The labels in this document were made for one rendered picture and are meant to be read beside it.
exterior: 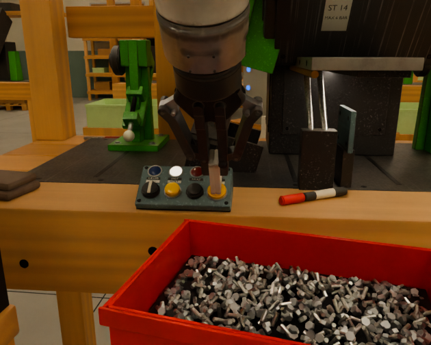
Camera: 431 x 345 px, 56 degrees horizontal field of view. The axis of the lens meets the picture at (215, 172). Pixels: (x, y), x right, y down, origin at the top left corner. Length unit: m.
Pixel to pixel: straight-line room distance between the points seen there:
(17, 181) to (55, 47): 0.62
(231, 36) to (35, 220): 0.45
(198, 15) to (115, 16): 0.97
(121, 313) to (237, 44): 0.27
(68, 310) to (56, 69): 0.82
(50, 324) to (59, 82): 1.12
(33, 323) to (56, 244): 1.36
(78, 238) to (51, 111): 0.70
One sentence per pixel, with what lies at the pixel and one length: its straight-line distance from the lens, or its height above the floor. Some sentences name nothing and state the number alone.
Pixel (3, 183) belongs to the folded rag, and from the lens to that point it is 0.76.
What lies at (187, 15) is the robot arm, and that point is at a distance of 0.37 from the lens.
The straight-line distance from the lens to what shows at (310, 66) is 0.64.
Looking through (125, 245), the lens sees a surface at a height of 0.84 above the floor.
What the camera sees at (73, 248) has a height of 0.83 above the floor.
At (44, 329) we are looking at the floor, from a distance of 2.00.
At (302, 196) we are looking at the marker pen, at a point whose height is 0.91.
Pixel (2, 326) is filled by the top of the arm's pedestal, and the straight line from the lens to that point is 0.54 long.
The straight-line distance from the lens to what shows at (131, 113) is 1.02.
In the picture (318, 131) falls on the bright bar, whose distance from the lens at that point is 0.72.
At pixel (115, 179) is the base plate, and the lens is 0.81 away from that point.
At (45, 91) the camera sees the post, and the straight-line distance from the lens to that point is 1.32.
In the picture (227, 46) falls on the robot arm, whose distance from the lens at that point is 0.40.
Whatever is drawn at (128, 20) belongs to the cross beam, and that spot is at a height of 1.23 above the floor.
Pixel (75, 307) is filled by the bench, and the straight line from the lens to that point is 1.56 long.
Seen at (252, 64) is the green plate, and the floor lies 1.12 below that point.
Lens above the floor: 1.13
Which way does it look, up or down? 16 degrees down
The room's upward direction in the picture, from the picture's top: straight up
